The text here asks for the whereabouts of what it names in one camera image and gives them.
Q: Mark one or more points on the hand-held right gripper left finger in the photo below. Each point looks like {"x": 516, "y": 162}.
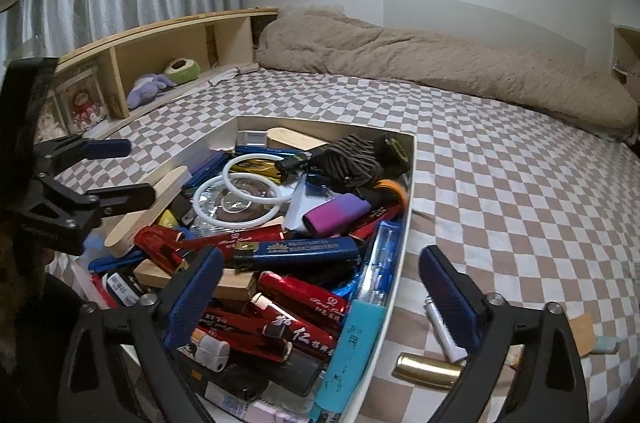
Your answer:
{"x": 192, "y": 298}

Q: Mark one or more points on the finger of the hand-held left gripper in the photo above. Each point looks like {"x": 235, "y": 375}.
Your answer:
{"x": 107, "y": 148}
{"x": 125, "y": 198}

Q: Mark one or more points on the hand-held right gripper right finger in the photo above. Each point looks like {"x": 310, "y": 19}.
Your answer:
{"x": 450, "y": 298}

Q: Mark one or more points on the white cardboard box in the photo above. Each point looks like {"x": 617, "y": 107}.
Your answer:
{"x": 395, "y": 253}

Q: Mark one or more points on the blue lighter with gold top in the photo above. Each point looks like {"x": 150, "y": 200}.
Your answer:
{"x": 295, "y": 250}

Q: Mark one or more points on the black case with gold emblem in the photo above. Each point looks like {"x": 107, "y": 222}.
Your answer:
{"x": 395, "y": 148}

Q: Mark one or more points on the flat wooden stick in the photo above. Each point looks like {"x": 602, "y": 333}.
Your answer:
{"x": 150, "y": 208}

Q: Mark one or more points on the white lighter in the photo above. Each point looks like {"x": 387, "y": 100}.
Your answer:
{"x": 440, "y": 325}

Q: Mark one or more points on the boxed doll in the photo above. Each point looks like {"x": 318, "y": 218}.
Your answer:
{"x": 82, "y": 100}

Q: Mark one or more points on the purple plush toy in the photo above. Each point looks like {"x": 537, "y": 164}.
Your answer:
{"x": 145, "y": 90}

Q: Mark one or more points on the green round plush toy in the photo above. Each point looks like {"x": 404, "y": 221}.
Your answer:
{"x": 182, "y": 70}

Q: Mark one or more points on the wooden bedside shelf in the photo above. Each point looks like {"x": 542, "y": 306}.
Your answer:
{"x": 150, "y": 43}

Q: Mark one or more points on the checkered bedsheet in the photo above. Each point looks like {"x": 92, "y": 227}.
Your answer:
{"x": 500, "y": 183}

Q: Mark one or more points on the square wooden card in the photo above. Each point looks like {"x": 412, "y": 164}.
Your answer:
{"x": 582, "y": 328}

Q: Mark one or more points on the small teal item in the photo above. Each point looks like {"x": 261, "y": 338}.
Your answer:
{"x": 607, "y": 344}

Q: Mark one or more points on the beige duvet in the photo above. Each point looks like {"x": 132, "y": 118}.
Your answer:
{"x": 425, "y": 58}

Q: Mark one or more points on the beige fuzzy pillow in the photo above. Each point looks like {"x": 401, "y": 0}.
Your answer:
{"x": 310, "y": 11}

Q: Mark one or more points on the white headboard panel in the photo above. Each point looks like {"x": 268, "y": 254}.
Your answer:
{"x": 480, "y": 20}

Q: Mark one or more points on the wooden closet shelf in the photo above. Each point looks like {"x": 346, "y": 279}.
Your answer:
{"x": 627, "y": 53}

